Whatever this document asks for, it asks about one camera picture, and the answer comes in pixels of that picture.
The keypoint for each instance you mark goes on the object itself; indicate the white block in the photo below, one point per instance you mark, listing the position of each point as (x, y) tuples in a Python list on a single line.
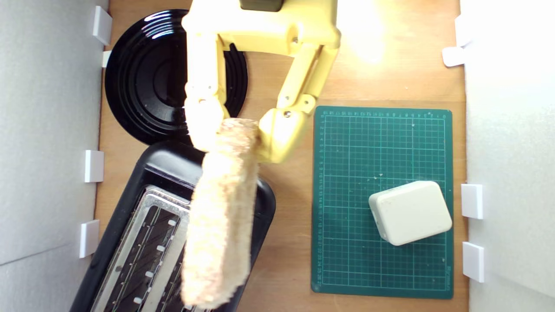
[(409, 212)]

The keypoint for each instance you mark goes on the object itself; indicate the black two-slot toaster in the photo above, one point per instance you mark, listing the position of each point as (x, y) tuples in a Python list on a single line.
[(169, 169)]

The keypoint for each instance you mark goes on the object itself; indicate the green cutting mat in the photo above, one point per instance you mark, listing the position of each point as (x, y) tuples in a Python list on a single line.
[(347, 173)]

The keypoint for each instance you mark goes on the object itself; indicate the small white wall clip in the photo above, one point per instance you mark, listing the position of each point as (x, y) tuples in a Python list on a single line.
[(106, 58), (453, 56)]

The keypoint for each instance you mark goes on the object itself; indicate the brown bread slice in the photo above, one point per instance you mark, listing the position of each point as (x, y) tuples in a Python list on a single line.
[(221, 216)]

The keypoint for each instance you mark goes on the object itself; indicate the black plate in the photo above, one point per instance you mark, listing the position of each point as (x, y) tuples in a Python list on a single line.
[(147, 78)]

